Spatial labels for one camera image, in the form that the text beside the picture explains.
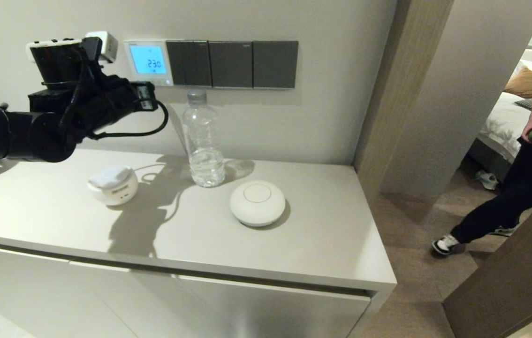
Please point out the white pillow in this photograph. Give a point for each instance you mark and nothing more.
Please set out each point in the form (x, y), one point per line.
(526, 69)

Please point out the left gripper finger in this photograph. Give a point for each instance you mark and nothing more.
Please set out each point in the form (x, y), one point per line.
(144, 89)
(148, 104)

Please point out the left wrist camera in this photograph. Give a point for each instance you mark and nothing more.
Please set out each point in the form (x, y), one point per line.
(59, 58)

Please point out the brown wooden door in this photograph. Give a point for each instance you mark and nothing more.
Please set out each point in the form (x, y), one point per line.
(514, 272)

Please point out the bed with white bedding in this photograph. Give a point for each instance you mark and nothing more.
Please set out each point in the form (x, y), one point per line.
(500, 126)

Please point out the dark grey single rocker switch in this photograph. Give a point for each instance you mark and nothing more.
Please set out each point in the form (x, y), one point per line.
(231, 64)
(275, 64)

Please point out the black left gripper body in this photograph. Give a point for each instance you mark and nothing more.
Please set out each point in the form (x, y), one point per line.
(102, 103)

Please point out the brown pillow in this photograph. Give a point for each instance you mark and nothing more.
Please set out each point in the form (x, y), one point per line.
(521, 84)

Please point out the dark grey triple rocker switch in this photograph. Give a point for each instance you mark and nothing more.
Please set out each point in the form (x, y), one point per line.
(190, 63)

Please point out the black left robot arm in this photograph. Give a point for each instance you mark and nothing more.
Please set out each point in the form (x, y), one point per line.
(8, 134)

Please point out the clear plastic water bottle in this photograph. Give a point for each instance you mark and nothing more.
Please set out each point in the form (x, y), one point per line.
(204, 141)

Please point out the white teal sneaker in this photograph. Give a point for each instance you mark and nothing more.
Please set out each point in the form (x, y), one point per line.
(486, 180)

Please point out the person in black clothes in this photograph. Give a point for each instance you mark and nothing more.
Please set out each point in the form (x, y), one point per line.
(519, 188)

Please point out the white wall thermostat panel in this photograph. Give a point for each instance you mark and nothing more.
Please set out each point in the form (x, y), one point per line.
(148, 60)

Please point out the wooden door frame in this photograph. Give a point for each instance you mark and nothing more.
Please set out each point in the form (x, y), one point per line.
(397, 94)

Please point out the white round puck device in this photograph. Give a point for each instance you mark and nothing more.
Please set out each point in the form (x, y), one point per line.
(257, 203)

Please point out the white round device grey top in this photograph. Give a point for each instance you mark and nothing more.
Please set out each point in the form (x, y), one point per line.
(112, 185)

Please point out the beige cabinet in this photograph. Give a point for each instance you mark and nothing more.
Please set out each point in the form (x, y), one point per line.
(247, 249)

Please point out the dark patterned pillow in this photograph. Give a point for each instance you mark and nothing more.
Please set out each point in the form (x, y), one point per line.
(526, 103)

